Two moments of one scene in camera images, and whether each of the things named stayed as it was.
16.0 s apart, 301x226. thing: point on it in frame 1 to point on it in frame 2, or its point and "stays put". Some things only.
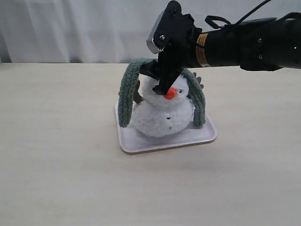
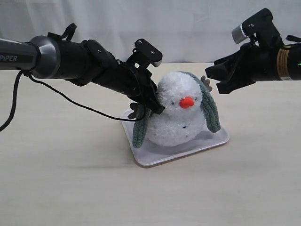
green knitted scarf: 125,95 to 209,109
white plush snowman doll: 158,115 stays put
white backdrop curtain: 94,31 stays put
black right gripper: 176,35 to 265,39
